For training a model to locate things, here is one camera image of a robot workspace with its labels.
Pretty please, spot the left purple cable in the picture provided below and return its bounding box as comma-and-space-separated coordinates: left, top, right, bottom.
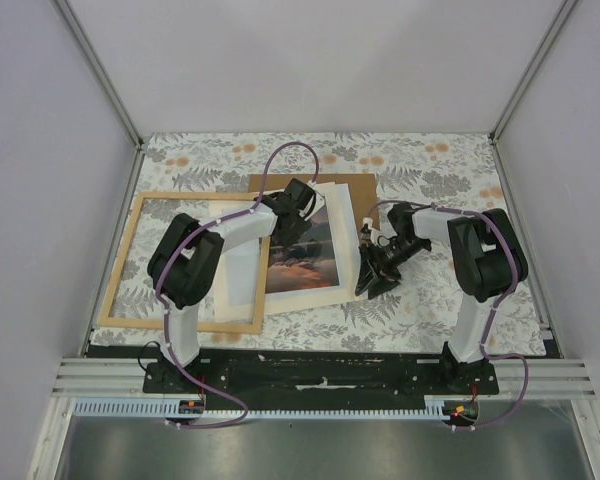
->
155, 141, 321, 432

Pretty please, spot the left aluminium corner post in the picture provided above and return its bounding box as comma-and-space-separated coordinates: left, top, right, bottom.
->
50, 0, 144, 149

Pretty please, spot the right aluminium corner post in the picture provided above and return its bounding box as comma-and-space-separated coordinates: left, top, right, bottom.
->
489, 0, 580, 145

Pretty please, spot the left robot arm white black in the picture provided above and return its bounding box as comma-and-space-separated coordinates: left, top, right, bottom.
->
147, 178, 324, 393

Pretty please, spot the white slotted cable duct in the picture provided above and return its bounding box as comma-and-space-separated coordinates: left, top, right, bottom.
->
73, 397, 451, 421

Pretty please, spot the cream mat board passe-partout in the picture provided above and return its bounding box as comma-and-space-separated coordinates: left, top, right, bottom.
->
201, 182, 360, 323

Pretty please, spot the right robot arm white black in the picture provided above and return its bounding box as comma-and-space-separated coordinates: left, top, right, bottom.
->
355, 201, 528, 394

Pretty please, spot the floral patterned table mat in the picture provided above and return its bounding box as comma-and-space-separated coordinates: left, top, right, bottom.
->
90, 130, 547, 357

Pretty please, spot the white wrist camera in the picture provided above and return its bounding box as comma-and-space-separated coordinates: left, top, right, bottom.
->
308, 181, 326, 214
360, 217, 381, 245

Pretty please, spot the brown fibreboard backing board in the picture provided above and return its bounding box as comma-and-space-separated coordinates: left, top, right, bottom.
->
265, 173, 379, 228

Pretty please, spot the wooden picture frame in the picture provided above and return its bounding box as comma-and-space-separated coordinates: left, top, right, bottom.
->
97, 191, 270, 335

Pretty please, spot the sunset landscape photo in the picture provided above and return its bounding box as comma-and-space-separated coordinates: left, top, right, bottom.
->
266, 207, 340, 294

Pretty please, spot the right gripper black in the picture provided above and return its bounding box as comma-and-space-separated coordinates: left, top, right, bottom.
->
355, 237, 429, 301

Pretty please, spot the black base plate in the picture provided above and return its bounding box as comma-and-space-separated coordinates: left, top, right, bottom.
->
87, 344, 501, 414

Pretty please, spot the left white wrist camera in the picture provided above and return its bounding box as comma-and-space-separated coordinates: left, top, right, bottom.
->
308, 181, 326, 214

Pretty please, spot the black thin base cable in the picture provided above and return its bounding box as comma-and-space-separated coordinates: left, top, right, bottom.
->
136, 340, 163, 374

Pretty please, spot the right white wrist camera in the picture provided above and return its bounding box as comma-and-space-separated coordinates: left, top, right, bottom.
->
360, 217, 381, 245

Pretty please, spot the aluminium corner post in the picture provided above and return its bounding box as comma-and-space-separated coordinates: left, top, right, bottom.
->
489, 0, 580, 145
50, 0, 144, 149

